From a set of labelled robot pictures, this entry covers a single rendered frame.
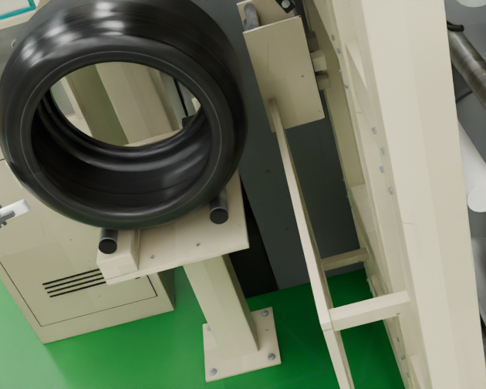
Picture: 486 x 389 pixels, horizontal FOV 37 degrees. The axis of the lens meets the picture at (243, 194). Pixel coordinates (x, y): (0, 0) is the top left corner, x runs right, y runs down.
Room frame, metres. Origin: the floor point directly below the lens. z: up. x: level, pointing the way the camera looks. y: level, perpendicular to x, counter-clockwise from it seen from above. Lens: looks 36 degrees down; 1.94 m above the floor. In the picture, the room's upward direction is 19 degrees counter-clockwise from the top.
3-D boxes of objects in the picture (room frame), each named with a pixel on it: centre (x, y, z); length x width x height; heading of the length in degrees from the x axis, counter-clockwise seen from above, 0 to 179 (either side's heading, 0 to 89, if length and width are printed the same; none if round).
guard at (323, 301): (1.32, -0.11, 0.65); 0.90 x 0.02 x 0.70; 174
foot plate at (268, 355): (1.84, 0.18, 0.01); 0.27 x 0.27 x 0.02; 84
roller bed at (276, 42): (1.76, -0.21, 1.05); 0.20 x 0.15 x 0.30; 174
